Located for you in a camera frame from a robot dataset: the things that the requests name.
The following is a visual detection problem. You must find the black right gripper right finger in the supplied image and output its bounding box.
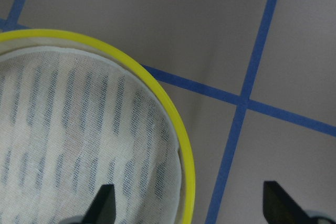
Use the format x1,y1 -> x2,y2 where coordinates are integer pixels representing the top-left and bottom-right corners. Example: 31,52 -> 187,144
262,181 -> 310,221

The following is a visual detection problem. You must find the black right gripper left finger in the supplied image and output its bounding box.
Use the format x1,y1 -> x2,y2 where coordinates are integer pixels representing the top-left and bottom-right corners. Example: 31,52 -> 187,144
83,184 -> 116,221

